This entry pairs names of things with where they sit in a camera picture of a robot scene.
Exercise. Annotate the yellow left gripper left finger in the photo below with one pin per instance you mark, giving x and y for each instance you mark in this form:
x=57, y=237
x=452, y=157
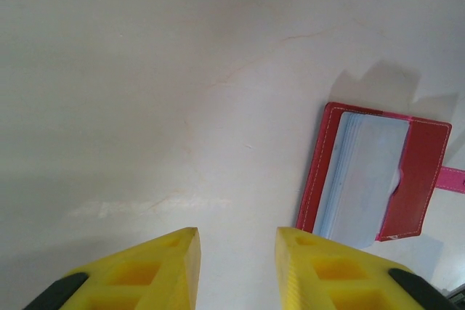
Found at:
x=145, y=277

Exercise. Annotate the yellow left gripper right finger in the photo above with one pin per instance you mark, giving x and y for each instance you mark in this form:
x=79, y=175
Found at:
x=327, y=277

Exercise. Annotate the red card holder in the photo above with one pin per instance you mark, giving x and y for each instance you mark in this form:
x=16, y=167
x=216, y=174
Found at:
x=414, y=179

